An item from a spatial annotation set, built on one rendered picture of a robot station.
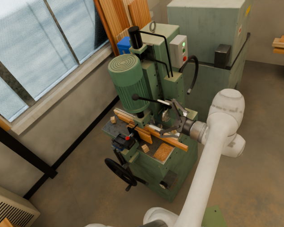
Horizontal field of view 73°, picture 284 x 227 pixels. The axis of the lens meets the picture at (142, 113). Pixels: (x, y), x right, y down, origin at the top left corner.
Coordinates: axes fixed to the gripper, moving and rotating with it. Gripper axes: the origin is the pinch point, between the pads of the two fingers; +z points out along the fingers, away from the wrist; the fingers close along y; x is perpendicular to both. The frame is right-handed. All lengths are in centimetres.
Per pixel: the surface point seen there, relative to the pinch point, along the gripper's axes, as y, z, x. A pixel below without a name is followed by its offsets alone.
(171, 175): -47, -3, -52
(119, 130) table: -28, 42, -31
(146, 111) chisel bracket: -5.2, 22.7, -28.4
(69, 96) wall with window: -30, 151, -60
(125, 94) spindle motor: 3.7, 20.8, 1.7
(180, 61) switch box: 31.6, 6.9, -21.2
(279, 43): 105, -26, -183
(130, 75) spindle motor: 13.9, 16.4, 8.3
